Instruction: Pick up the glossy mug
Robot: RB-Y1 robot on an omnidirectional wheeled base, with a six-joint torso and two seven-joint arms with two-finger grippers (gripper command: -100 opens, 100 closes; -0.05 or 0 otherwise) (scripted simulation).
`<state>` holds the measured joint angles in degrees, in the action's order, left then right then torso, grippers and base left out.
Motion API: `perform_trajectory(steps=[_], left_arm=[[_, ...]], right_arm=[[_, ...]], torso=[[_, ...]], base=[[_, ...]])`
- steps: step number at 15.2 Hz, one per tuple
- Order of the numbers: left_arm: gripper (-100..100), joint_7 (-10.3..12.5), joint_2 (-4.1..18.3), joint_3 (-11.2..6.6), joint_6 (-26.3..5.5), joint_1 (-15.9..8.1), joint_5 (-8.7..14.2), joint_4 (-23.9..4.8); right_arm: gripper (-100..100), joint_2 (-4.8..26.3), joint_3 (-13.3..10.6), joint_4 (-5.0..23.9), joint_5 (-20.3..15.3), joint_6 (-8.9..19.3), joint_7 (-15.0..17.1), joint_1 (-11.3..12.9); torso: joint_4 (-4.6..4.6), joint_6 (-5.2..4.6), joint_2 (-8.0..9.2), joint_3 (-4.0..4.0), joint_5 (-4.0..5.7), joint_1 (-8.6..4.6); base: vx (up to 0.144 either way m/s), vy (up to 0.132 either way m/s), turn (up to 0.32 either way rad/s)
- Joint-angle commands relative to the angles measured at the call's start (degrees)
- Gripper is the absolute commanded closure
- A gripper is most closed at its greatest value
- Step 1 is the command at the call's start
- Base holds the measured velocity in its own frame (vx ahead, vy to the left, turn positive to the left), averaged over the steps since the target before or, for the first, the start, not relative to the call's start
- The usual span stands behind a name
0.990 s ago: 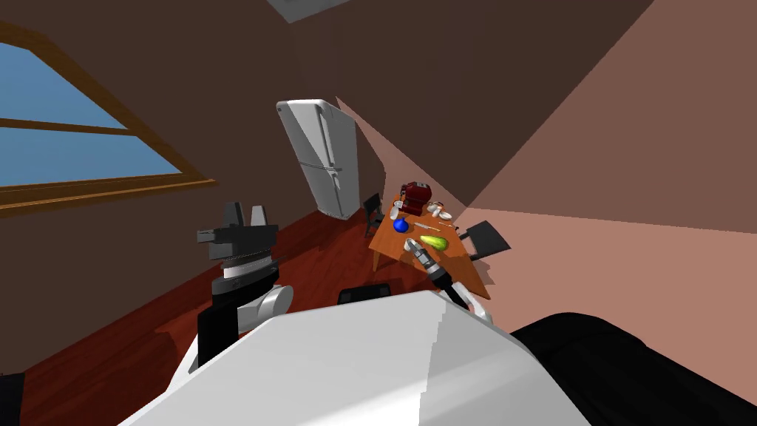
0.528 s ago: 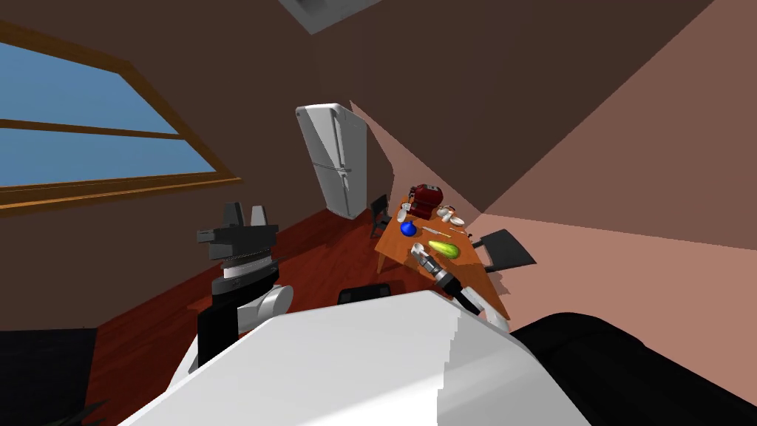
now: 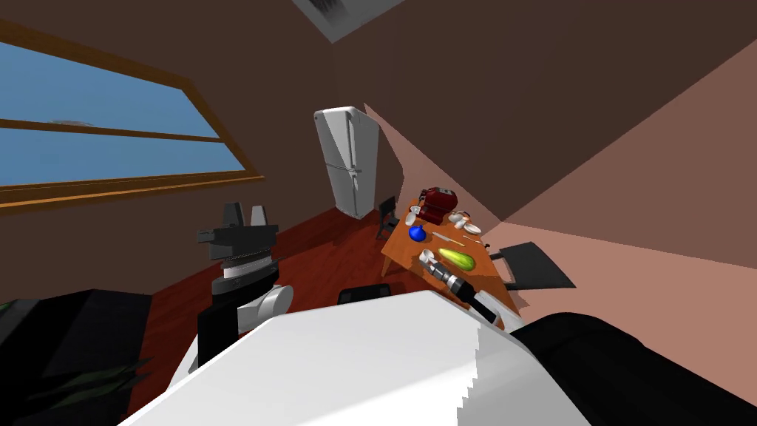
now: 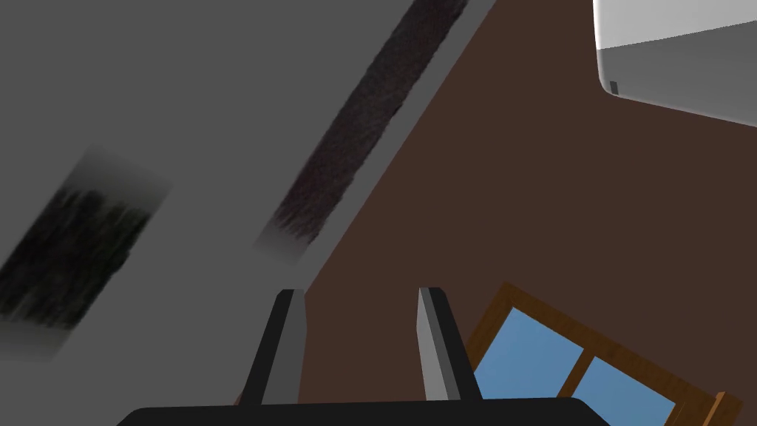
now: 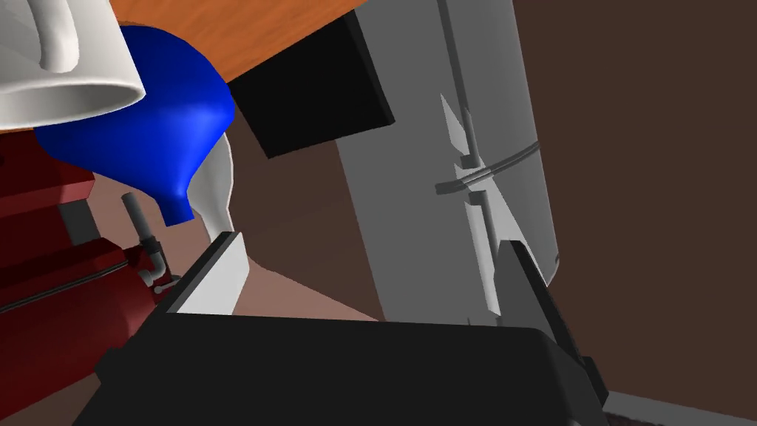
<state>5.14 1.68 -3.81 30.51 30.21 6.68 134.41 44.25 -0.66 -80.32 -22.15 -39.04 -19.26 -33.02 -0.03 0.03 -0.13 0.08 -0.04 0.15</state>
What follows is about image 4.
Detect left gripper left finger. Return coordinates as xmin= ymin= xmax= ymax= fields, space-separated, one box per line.
xmin=239 ymin=288 xmax=308 ymax=408

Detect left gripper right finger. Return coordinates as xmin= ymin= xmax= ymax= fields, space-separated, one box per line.
xmin=416 ymin=287 xmax=483 ymax=403

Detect wooden framed window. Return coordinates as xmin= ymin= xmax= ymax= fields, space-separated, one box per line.
xmin=464 ymin=281 xmax=744 ymax=426

